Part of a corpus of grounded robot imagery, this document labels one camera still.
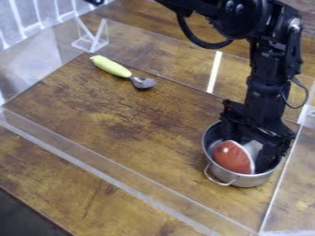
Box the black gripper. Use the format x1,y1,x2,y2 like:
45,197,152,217
220,79,295,173

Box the red white plush mushroom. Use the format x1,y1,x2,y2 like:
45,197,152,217
212,140,261,174

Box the silver metal pot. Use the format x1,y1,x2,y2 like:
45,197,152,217
201,122,281,187

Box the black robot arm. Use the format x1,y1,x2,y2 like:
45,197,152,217
153,0,303,173

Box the yellow handled spoon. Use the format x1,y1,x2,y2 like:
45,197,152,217
89,55,156,89

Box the clear acrylic enclosure wall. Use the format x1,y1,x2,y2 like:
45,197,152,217
0,0,315,236

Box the clear acrylic triangular bracket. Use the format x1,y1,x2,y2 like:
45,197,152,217
71,18,109,53

